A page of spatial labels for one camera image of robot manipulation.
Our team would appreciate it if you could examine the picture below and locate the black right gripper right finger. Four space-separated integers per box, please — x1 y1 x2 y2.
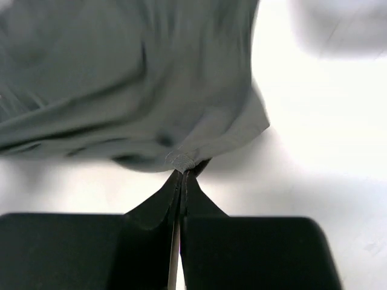
180 163 342 290

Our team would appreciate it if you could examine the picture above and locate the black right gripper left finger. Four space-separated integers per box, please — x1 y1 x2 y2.
1 172 183 289

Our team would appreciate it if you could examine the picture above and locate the dark grey t-shirt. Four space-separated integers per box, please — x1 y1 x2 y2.
1 1 270 172

